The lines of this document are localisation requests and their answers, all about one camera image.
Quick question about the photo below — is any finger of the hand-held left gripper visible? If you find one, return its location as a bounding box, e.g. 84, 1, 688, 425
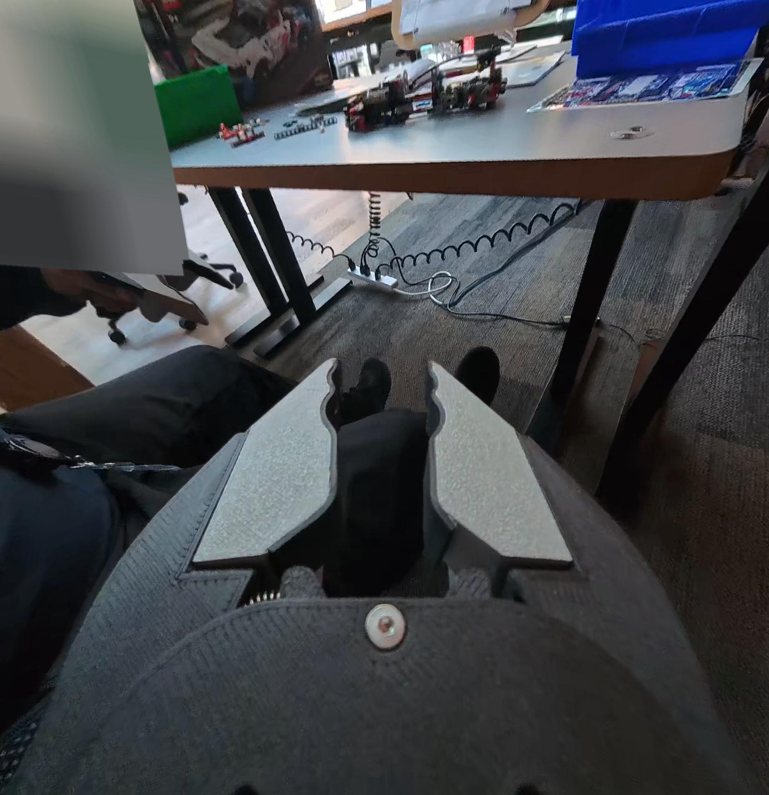
136, 288, 210, 328

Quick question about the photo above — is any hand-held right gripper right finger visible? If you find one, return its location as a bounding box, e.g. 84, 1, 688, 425
425, 362, 575, 598

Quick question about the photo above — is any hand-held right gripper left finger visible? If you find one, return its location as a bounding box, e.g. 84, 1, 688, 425
190, 358, 342, 570

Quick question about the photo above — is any printed toy set box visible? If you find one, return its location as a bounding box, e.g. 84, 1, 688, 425
135, 0, 333, 108

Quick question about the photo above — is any person's left hand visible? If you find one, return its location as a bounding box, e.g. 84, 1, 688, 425
41, 269, 140, 311

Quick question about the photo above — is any office chair base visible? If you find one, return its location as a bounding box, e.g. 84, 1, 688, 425
94, 253, 246, 347

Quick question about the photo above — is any person's left leg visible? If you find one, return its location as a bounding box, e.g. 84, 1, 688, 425
0, 344, 301, 473

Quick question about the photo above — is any person's leg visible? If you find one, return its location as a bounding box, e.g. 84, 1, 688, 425
322, 406, 432, 598
0, 344, 301, 473

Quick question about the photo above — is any person's right leg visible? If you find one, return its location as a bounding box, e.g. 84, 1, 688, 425
322, 406, 432, 598

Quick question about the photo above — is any person's black right shoe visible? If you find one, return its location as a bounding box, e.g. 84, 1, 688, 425
456, 346, 501, 406

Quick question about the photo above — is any person's black shoe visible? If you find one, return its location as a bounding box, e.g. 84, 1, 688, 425
340, 358, 393, 427
456, 346, 501, 406

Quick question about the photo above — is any person's black left shoe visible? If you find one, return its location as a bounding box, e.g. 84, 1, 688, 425
340, 358, 393, 427

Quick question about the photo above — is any brown wooden panel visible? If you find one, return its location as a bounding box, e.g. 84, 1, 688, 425
0, 325, 94, 413

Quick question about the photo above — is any small red toy brick assembly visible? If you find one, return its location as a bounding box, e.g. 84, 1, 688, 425
217, 117, 268, 149

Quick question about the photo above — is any white power strip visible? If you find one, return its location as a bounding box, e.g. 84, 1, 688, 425
346, 266, 399, 294

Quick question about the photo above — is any green plastic bin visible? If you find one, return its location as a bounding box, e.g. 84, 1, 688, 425
152, 65, 246, 150

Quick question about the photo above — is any black table leg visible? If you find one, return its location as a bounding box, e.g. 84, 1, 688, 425
525, 199, 641, 457

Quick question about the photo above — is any black slanted bar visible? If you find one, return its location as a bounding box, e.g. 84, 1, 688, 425
597, 158, 769, 501

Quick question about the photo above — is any black red toy brick model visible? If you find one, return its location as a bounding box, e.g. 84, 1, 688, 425
343, 52, 510, 133

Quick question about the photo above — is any grey table with wooden edge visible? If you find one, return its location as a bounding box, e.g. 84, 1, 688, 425
170, 39, 753, 201

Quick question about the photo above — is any white paper sheet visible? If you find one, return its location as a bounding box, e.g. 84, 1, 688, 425
391, 0, 550, 52

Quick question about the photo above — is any silver laptop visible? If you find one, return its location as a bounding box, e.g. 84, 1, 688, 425
500, 51, 567, 87

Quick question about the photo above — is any printed instruction booklet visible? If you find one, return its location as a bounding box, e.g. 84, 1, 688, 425
526, 58, 765, 114

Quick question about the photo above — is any blue plastic bin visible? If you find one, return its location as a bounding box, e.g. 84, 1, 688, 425
571, 0, 769, 80

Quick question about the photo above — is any black table leg frame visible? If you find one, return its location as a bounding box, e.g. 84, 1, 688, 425
208, 186, 355, 362

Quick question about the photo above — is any black coiled cable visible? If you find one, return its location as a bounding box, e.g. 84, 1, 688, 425
286, 230, 358, 273
377, 200, 585, 278
362, 190, 386, 274

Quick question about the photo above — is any thin black cable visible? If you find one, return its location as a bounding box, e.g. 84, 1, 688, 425
445, 297, 604, 331

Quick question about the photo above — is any white cable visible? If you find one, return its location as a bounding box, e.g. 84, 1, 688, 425
393, 271, 462, 309

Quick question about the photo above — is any black strap with chain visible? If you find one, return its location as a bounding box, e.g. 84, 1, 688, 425
0, 429, 181, 480

